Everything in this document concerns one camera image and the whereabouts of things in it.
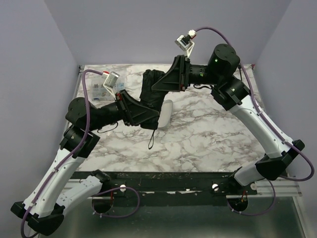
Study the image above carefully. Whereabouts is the black umbrella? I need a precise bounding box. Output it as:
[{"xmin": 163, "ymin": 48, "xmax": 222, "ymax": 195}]
[{"xmin": 139, "ymin": 69, "xmax": 167, "ymax": 150}]

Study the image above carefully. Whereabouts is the beige zippered umbrella case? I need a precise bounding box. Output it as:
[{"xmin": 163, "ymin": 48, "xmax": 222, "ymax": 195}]
[{"xmin": 158, "ymin": 100, "xmax": 173, "ymax": 129}]

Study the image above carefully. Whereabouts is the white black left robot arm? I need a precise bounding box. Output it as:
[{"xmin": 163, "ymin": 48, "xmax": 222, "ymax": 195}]
[{"xmin": 10, "ymin": 90, "xmax": 165, "ymax": 237}]

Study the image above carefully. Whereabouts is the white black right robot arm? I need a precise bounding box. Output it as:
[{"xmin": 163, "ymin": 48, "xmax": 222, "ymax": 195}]
[{"xmin": 152, "ymin": 44, "xmax": 305, "ymax": 186}]

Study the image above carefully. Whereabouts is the clear plastic screw organizer box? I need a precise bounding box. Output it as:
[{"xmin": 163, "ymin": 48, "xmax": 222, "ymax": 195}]
[{"xmin": 90, "ymin": 79, "xmax": 127, "ymax": 102}]

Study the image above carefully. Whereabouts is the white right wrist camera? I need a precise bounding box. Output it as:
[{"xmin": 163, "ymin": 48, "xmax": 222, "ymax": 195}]
[{"xmin": 175, "ymin": 29, "xmax": 197, "ymax": 58}]

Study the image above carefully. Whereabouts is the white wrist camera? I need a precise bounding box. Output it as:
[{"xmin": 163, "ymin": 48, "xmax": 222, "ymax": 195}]
[
  {"xmin": 175, "ymin": 29, "xmax": 197, "ymax": 58},
  {"xmin": 102, "ymin": 71, "xmax": 120, "ymax": 98}
]

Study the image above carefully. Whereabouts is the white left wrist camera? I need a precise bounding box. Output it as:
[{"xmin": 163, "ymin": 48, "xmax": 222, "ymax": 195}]
[{"xmin": 102, "ymin": 71, "xmax": 120, "ymax": 98}]

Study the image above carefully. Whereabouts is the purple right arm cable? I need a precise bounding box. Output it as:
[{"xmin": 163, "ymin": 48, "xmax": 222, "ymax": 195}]
[{"xmin": 195, "ymin": 26, "xmax": 313, "ymax": 180}]

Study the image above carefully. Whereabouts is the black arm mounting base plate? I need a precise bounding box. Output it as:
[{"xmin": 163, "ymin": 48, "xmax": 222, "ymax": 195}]
[{"xmin": 90, "ymin": 170, "xmax": 257, "ymax": 207}]

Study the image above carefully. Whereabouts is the aluminium front rail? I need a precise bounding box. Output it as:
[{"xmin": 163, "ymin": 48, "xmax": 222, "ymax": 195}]
[{"xmin": 225, "ymin": 178, "xmax": 302, "ymax": 198}]

